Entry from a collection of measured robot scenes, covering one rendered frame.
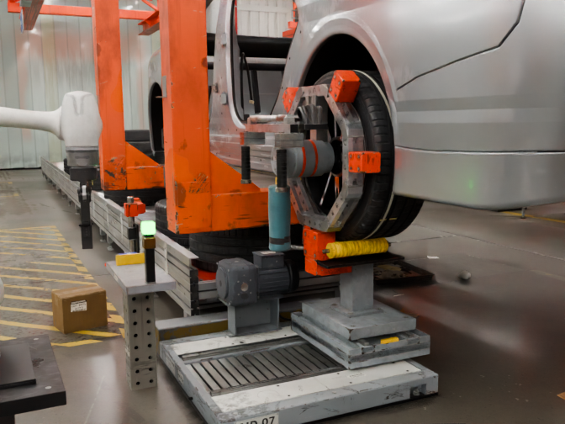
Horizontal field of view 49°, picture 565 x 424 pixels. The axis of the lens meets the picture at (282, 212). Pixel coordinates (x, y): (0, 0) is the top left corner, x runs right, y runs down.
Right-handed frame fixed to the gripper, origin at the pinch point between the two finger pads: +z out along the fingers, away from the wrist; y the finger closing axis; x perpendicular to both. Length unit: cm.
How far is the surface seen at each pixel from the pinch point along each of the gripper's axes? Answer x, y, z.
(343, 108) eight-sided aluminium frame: 89, -21, -37
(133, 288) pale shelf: 13.5, -21.8, 21.8
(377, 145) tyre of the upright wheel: 96, -7, -24
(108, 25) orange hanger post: 17, -266, -101
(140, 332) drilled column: 16, -42, 44
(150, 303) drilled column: 20, -42, 33
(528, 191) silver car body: 111, 52, -14
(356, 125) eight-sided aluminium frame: 90, -12, -31
